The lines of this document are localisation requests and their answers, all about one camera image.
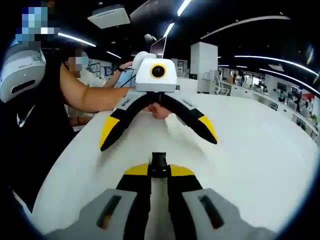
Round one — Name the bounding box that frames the white ceiling air conditioner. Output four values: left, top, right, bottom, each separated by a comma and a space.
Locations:
87, 7, 132, 29

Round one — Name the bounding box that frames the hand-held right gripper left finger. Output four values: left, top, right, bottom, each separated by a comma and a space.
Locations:
79, 162, 153, 240

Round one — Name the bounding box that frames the person's black shirt torso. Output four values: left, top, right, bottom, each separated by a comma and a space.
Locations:
0, 47, 78, 213

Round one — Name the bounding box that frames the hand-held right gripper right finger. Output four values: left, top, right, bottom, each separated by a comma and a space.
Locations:
167, 163, 242, 240

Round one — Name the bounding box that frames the white office chair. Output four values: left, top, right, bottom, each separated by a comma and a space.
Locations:
214, 75, 231, 96

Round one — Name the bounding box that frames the black plastic buckle socket part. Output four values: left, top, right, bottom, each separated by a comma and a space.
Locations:
152, 151, 167, 167

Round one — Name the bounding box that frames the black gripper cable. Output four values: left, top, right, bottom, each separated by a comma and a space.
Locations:
119, 69, 138, 89

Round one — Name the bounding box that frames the person's left hand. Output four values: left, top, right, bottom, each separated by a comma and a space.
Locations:
149, 102, 174, 120

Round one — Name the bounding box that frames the white chest-worn device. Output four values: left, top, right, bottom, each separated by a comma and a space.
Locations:
0, 47, 48, 103

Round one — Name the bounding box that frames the row of white office desks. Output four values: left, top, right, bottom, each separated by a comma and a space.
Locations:
231, 82, 320, 141

